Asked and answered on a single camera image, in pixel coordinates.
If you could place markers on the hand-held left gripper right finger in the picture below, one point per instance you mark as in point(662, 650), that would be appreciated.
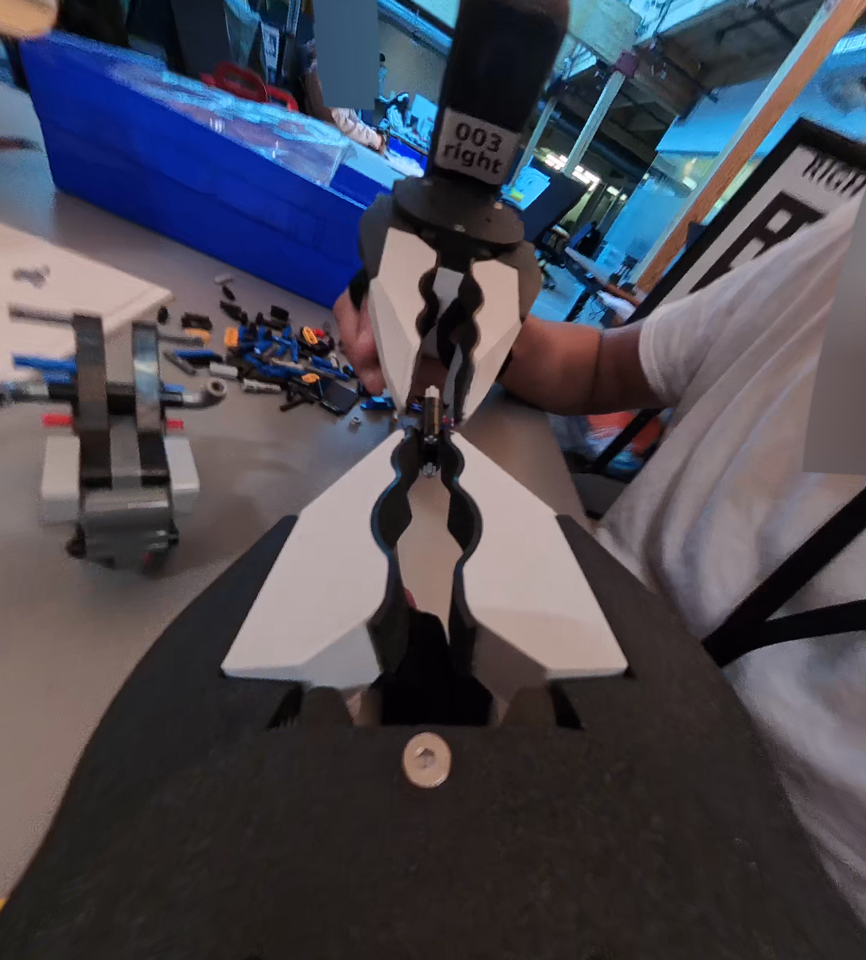
point(545, 592)

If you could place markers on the person's right forearm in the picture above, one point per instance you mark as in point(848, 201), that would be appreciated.
point(583, 367)

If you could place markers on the blue plastic bin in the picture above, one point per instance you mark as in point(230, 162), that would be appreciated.
point(163, 172)

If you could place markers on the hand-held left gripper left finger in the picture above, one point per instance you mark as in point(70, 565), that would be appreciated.
point(313, 592)

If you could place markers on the person's right hand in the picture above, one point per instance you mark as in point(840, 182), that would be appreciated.
point(358, 337)

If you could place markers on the lego instruction booklet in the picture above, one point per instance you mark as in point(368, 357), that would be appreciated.
point(43, 300)

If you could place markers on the clear plastic bag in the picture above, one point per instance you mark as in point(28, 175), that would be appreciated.
point(253, 127)

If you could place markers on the small black lego assembly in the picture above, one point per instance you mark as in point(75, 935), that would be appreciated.
point(431, 431)

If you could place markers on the wooden post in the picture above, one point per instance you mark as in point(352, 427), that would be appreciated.
point(763, 135)

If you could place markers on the pile of loose lego pieces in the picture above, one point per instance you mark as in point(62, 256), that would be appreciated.
point(283, 352)

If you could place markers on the orange item under table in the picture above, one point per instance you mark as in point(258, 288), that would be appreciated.
point(628, 439)

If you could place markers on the red basket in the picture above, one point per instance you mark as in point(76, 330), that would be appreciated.
point(245, 82)

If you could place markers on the partly built lego model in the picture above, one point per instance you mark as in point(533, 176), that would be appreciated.
point(125, 480)

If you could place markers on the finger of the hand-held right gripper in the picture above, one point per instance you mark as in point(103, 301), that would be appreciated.
point(395, 315)
point(497, 322)

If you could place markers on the black and white sign board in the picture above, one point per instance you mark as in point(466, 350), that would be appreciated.
point(785, 202)

